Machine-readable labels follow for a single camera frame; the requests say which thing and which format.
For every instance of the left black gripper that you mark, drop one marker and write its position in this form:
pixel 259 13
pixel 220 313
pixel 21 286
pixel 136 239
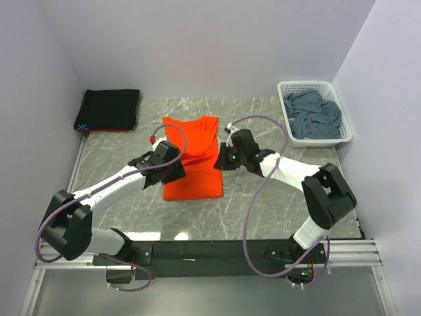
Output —
pixel 178 172

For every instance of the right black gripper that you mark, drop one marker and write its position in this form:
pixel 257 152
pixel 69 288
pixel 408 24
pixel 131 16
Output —
pixel 222 162

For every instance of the orange t shirt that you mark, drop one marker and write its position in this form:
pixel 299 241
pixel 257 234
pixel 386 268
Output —
pixel 202 180

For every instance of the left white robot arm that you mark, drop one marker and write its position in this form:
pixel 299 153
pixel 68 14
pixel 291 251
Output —
pixel 67 225

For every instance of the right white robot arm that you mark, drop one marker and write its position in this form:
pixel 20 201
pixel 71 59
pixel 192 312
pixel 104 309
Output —
pixel 327 194

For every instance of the folded black t shirt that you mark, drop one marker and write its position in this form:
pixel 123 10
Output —
pixel 116 109

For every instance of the white plastic laundry basket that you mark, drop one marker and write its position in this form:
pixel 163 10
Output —
pixel 327 91

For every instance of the grey blue t shirt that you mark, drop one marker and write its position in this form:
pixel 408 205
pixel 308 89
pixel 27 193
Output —
pixel 312 117

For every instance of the folded red t shirt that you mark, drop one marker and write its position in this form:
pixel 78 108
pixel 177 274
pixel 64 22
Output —
pixel 102 130

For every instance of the black base crossbar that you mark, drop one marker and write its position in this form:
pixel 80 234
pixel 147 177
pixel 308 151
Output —
pixel 212 258

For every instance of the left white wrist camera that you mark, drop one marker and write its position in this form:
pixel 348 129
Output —
pixel 155 141

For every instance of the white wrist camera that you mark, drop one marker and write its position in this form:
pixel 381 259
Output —
pixel 230 128
pixel 155 141

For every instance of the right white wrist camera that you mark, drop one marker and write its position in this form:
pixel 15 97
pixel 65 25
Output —
pixel 230 128

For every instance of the aluminium frame rail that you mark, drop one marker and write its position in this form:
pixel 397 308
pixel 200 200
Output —
pixel 354 284

